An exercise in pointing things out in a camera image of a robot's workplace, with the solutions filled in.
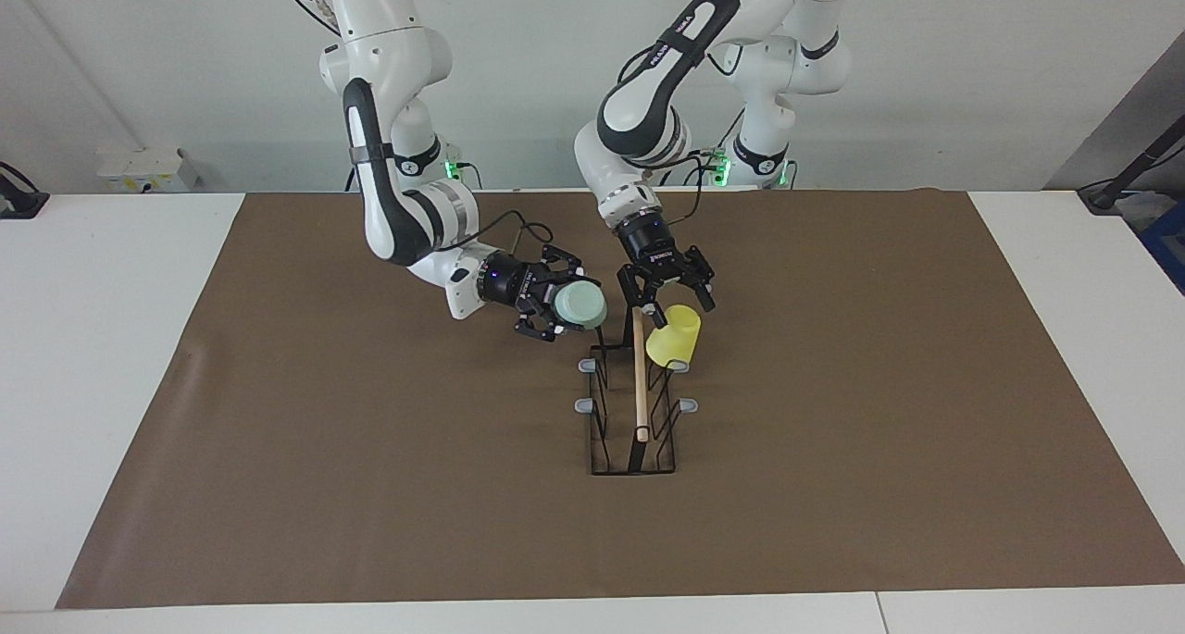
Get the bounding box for yellow plastic cup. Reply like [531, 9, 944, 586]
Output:
[645, 305, 702, 371]

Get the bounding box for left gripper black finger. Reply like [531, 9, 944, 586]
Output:
[676, 245, 716, 313]
[617, 266, 667, 329]

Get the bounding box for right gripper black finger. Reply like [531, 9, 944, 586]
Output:
[514, 308, 568, 343]
[542, 243, 586, 285]

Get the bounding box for white power box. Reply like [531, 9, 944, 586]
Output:
[97, 146, 200, 193]

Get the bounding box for small black stand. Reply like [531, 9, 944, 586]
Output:
[0, 160, 49, 220]

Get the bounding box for brown table mat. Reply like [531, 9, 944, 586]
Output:
[56, 190, 1185, 610]

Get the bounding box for black wire rack, wooden handle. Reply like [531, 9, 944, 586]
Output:
[576, 287, 700, 476]

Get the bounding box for black stand with pole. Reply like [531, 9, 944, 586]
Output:
[1077, 116, 1185, 215]

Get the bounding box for blue crate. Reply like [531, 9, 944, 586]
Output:
[1137, 199, 1185, 294]

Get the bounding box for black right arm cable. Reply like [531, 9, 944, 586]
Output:
[278, 0, 556, 257]

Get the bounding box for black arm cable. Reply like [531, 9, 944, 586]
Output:
[639, 46, 746, 230]
[278, 0, 556, 257]

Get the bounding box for pale green plastic cup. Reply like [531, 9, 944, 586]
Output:
[553, 280, 609, 331]

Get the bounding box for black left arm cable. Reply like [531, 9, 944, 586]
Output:
[639, 46, 746, 230]

